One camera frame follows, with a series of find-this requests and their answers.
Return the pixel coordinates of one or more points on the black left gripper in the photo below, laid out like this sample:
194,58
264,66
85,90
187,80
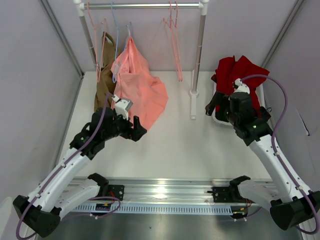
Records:
135,133

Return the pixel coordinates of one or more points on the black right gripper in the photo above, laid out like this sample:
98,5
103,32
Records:
222,100

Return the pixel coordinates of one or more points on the red skirt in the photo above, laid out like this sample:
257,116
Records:
229,69

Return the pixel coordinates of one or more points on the pink wire hanger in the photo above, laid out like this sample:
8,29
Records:
173,24
98,57
168,35

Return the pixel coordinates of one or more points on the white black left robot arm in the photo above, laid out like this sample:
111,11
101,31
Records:
43,209

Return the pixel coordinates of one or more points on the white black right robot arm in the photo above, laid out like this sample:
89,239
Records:
294,202

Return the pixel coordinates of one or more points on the salmon pink garment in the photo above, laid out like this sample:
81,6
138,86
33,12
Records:
135,82

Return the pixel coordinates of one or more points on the brown garment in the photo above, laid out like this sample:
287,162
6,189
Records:
106,86

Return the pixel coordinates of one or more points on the silver clothes rack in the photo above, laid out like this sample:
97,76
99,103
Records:
201,5

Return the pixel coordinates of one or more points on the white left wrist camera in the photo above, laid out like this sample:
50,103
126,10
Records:
122,106

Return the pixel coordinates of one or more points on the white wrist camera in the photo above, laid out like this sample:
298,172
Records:
240,87
122,106

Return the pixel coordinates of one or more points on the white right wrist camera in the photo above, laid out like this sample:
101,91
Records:
240,87

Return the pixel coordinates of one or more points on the white slotted cable duct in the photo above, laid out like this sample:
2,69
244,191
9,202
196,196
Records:
144,208

